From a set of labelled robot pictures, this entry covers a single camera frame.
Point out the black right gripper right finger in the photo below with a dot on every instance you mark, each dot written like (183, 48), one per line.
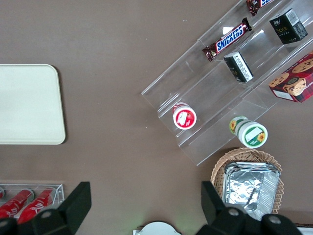
(220, 220)

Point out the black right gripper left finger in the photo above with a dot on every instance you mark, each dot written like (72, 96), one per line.
(71, 208)

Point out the light wicker basket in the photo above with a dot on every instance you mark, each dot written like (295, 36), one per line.
(220, 166)

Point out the cream rectangular tray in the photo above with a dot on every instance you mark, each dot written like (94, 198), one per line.
(29, 105)

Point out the clear acrylic bottle rack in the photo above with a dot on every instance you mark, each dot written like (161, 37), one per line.
(60, 193)

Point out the red cola bottle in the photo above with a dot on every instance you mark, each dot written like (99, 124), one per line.
(36, 208)
(14, 205)

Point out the aluminium foil container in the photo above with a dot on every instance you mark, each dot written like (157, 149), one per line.
(247, 191)

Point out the white rectangular snack bin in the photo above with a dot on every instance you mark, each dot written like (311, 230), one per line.
(306, 231)

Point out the green lidded cup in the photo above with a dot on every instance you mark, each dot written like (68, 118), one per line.
(252, 133)

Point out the red lidded cup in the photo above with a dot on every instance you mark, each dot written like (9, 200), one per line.
(184, 117)

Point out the clear acrylic stepped display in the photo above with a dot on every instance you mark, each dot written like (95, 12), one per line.
(185, 73)

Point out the small black box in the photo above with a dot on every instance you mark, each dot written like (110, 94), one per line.
(238, 66)
(288, 27)

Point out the red cookie box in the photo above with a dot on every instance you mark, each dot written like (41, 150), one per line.
(296, 83)

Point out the Snickers bar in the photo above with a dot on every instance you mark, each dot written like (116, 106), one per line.
(228, 39)
(254, 5)

